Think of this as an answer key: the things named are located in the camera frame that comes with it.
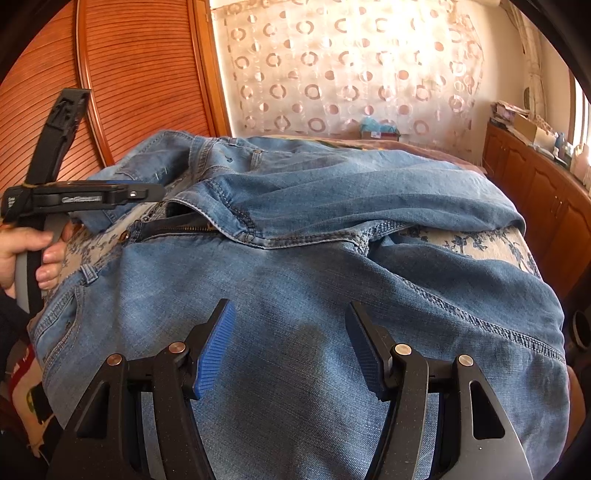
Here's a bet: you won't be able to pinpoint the stack of papers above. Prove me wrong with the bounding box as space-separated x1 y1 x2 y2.
490 100 528 129

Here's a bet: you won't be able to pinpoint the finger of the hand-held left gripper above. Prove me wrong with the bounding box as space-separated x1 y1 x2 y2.
105 182 165 206

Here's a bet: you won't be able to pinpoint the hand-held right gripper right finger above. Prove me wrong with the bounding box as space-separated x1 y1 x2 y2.
345 301 533 480

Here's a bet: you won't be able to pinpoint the black trash bin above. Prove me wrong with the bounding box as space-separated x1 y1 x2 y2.
571 311 591 357

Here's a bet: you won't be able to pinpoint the red beige patterned bag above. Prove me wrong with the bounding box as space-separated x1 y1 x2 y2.
7 344 63 446

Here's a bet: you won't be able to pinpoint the open cardboard box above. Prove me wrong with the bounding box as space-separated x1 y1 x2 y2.
512 112 556 147

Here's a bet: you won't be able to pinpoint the wooden louvered wardrobe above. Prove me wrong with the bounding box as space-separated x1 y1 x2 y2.
0 0 232 195

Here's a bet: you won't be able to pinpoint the person's left hand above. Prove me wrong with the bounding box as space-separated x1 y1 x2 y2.
0 220 75 292

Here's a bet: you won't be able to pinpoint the white blue floral bedspread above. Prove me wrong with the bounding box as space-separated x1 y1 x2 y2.
44 203 543 287

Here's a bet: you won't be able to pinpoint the blue denim pants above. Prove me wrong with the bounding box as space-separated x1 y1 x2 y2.
28 130 570 480

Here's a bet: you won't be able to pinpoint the sheer curtain with circles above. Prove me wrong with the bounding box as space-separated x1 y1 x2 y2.
210 0 485 140

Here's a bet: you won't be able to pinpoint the long wooden cabinet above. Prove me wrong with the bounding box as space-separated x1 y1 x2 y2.
481 119 591 303

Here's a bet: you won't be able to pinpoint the cardboard box with teal cloth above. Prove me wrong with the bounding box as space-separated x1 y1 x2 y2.
359 117 402 140

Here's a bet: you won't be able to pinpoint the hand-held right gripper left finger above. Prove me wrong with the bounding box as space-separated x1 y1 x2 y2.
46 298 238 480

